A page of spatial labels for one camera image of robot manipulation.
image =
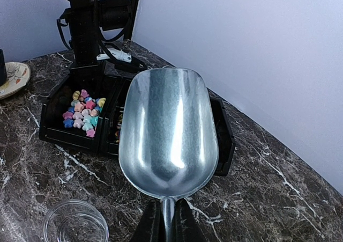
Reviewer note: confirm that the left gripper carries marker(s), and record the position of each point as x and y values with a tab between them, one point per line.
83	25

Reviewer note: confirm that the pile of swirl lollipops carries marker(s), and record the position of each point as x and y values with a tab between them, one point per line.
118	128

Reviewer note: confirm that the dark blue mug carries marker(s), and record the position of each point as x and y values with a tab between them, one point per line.
3	72

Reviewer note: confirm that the pile of star candies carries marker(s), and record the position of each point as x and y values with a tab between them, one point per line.
83	112

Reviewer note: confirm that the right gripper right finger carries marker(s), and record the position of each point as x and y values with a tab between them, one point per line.
186	228

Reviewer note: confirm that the left black frame post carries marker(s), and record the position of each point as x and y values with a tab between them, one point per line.
129	31

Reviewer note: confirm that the metal scoop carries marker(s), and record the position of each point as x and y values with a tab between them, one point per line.
168	142

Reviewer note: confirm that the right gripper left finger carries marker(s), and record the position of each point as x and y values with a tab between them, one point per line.
150	227

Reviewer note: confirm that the cream floral plate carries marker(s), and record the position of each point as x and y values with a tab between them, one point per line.
18	76

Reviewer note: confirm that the black three-compartment candy tray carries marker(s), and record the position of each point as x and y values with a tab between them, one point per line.
112	87

